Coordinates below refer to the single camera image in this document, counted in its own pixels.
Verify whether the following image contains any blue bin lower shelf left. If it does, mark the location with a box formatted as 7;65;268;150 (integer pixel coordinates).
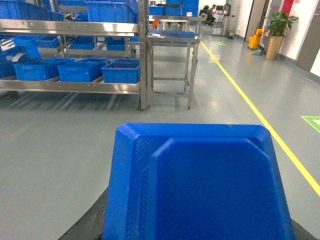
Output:
13;58;75;81

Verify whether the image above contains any stainless steel shelf rack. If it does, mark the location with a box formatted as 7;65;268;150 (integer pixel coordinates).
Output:
0;0;150;110

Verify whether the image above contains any blue bin shelf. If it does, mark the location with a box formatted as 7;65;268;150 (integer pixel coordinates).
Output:
57;58;112;83
13;58;75;81

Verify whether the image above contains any blue bin with red parts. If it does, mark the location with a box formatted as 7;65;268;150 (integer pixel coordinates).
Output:
101;59;141;84

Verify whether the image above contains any yellow mop bucket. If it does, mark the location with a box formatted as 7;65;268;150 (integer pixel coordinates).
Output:
248;29;263;49

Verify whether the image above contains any blue bin lower shelf middle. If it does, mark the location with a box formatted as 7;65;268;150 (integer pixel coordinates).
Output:
57;58;112;83

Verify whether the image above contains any stainless steel side table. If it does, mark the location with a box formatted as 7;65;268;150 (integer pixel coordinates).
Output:
146;30;201;109

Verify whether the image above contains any potted plant in gold planter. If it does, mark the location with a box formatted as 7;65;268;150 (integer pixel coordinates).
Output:
265;12;299;60

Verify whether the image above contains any seated person in background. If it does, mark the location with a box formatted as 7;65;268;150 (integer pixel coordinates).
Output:
199;4;217;26

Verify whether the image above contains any blue block part with knob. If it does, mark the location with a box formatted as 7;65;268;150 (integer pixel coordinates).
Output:
102;123;295;240

